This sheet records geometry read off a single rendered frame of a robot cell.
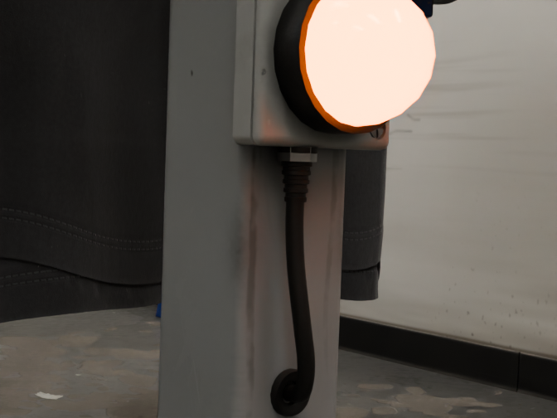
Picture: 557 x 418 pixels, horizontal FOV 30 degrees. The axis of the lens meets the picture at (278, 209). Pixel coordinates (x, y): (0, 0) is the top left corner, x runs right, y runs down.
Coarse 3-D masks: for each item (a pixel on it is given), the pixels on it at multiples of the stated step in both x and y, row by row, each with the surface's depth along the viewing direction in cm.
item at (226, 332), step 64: (192, 0) 29; (256, 0) 26; (192, 64) 29; (256, 64) 26; (192, 128) 29; (256, 128) 26; (384, 128) 29; (192, 192) 29; (256, 192) 28; (320, 192) 29; (192, 256) 29; (256, 256) 28; (320, 256) 30; (192, 320) 29; (256, 320) 28; (320, 320) 30; (192, 384) 29; (256, 384) 28; (320, 384) 30
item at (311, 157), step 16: (288, 160) 27; (304, 160) 28; (288, 176) 28; (304, 176) 28; (288, 192) 28; (304, 192) 28; (288, 208) 28; (288, 224) 28; (288, 240) 28; (288, 256) 28; (288, 272) 28; (304, 272) 28; (304, 288) 28; (304, 304) 28; (304, 320) 28; (304, 336) 28; (304, 352) 28; (304, 368) 28; (288, 384) 29; (304, 384) 28; (272, 400) 29; (288, 400) 29; (304, 400) 29
